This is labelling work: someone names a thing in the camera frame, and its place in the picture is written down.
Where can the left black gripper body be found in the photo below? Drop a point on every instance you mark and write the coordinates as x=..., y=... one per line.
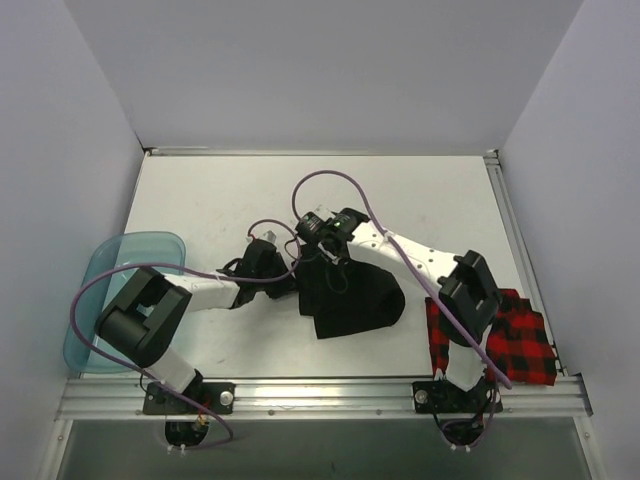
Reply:
x=282, y=282

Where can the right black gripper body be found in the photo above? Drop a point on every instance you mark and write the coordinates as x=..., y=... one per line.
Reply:
x=314, y=255

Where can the black long sleeve shirt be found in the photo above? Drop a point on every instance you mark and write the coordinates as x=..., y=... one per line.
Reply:
x=349, y=299

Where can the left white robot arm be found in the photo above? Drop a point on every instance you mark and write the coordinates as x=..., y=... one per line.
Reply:
x=141, y=320

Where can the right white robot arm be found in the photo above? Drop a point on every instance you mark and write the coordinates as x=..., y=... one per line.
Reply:
x=461, y=286

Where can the red black plaid shirt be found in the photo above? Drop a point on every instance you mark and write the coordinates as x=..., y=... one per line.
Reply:
x=516, y=343

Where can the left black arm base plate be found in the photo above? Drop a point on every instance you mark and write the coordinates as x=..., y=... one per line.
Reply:
x=216, y=396

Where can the right aluminium table rail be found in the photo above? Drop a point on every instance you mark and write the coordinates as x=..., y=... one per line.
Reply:
x=518, y=246

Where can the aluminium table rail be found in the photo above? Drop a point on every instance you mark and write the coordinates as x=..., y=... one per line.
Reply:
x=210, y=151
x=120, y=398
x=518, y=246

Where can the back aluminium table rail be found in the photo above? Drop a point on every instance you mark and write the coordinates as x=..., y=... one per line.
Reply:
x=210, y=151

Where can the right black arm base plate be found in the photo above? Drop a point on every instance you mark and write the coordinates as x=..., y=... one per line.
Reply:
x=442, y=397

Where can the front aluminium table rail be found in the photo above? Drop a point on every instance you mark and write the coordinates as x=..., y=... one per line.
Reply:
x=120, y=398

